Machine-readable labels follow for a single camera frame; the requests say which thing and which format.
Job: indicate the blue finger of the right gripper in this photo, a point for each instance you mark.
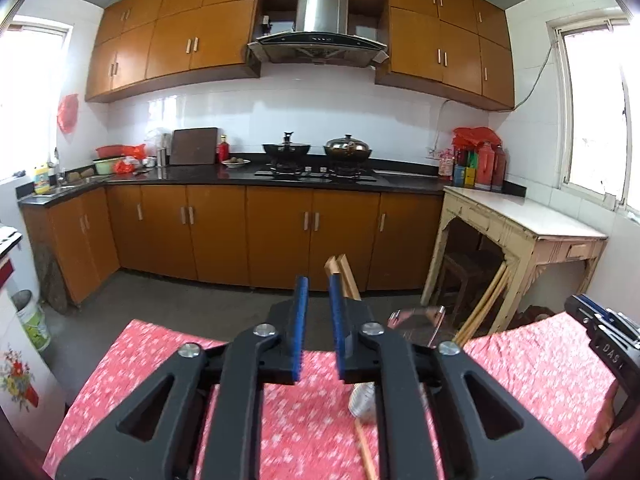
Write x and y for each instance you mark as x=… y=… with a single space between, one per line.
x=593 y=305

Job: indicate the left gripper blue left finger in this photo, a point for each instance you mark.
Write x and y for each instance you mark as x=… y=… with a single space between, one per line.
x=200 y=411

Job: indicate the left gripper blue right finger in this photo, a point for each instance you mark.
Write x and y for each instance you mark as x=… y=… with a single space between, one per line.
x=439 y=413

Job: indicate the wooden chopstick six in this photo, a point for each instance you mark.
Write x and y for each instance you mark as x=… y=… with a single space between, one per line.
x=476 y=318

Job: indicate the wooden chopstick four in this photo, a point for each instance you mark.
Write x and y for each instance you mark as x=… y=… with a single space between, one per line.
x=366 y=457

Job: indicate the wooden chopstick three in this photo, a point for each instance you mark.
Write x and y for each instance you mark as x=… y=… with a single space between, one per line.
x=340 y=266

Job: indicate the lower wooden kitchen cabinets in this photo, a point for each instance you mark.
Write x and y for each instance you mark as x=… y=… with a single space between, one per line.
x=234 y=235

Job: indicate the person's right hand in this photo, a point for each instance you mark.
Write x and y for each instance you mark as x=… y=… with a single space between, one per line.
x=603 y=432

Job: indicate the cream wooden side table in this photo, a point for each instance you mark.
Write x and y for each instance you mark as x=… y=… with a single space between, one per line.
x=530 y=236

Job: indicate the wooden stool under table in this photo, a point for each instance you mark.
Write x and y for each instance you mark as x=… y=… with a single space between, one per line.
x=462 y=280

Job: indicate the red floral tablecloth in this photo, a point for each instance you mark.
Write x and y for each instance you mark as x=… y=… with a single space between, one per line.
x=308 y=431

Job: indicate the white plastic bucket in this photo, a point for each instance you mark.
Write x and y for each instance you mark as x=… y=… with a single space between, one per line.
x=32 y=319

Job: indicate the dark sauce bottle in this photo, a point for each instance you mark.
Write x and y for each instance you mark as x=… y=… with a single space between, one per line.
x=499 y=169

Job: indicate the red oil jug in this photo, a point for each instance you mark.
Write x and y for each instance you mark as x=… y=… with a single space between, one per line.
x=484 y=167

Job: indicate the green basin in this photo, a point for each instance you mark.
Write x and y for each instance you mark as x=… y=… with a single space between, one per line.
x=106 y=166

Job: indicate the yellow dish soap bottle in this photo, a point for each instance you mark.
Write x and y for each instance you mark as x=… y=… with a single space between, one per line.
x=42 y=180

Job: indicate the small plate of food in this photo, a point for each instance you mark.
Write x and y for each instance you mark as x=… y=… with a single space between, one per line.
x=235 y=162

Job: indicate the red plastic basin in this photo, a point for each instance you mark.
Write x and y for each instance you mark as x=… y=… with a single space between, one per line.
x=110 y=151

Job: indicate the lidded dark cooking pot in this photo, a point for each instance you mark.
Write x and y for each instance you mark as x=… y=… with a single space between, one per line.
x=347 y=152

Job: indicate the gas stove top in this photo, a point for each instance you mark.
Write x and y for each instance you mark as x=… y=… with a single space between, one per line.
x=323 y=176

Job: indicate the dark wooden cutting board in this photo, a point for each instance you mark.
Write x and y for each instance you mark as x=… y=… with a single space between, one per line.
x=194 y=147

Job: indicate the red bottle on counter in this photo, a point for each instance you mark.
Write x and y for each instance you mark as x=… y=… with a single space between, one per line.
x=223 y=149

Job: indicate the black wok on stove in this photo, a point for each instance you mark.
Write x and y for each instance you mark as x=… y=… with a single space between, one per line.
x=286 y=157

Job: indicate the steel range hood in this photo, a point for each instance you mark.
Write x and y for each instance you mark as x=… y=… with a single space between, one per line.
x=331 y=32

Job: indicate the wire utensil holder basket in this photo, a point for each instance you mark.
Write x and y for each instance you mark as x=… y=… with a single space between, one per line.
x=388 y=364

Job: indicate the right window frame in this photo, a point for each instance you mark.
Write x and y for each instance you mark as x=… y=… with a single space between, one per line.
x=599 y=67

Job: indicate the upper wooden wall cabinets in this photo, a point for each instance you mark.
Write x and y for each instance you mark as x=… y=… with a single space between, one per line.
x=459 y=50

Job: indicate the red plastic bag on wall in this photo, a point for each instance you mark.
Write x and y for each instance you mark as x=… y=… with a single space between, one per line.
x=67 y=116

